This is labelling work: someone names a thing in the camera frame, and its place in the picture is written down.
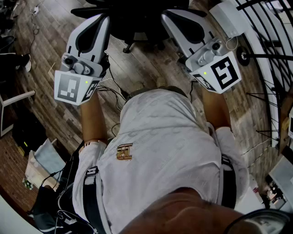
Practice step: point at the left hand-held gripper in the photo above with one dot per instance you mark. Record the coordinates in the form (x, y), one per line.
(68, 86)

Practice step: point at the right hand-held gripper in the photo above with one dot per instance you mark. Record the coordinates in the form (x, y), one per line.
(219, 75)

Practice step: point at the black office chair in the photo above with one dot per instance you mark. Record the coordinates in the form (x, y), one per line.
(137, 18)

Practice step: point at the person's right forearm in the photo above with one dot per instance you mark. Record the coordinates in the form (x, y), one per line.
(216, 109)

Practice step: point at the person's left forearm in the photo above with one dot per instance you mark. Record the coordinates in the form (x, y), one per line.
(93, 118)

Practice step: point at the white box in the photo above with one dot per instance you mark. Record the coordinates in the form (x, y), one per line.
(229, 16)

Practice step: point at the black round stand base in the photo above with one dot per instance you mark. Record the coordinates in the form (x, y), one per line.
(242, 56)

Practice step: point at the small white power adapter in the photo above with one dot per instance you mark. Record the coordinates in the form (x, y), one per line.
(34, 10)

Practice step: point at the person's dark olive trousers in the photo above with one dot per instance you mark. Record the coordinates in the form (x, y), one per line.
(137, 93)

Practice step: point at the black curved railing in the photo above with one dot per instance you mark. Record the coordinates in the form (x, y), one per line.
(280, 77)

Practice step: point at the black floor bag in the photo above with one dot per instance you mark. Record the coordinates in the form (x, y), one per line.
(27, 132)

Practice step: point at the person's white shirt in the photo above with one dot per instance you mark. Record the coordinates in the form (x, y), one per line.
(160, 148)

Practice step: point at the white paper bag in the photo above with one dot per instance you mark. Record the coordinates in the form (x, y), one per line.
(49, 157)

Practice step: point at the wooden board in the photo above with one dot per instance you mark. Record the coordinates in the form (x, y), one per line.
(283, 128)

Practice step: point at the cardboard box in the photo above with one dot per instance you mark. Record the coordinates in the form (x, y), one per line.
(34, 173)

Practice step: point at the small white flower bunch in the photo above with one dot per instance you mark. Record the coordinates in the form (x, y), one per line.
(27, 184)

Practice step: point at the grey tray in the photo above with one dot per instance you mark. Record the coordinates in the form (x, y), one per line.
(282, 171)

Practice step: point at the black backpack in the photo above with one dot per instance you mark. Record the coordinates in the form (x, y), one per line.
(48, 205)

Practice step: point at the person's face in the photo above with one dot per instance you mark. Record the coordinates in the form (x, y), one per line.
(183, 217)

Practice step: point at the white curved desk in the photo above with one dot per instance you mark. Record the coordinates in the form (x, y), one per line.
(11, 219)

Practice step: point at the black-rimmed glasses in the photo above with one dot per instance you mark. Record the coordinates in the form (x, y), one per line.
(270, 222)

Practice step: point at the white frame table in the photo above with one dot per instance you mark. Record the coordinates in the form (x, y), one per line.
(4, 128)

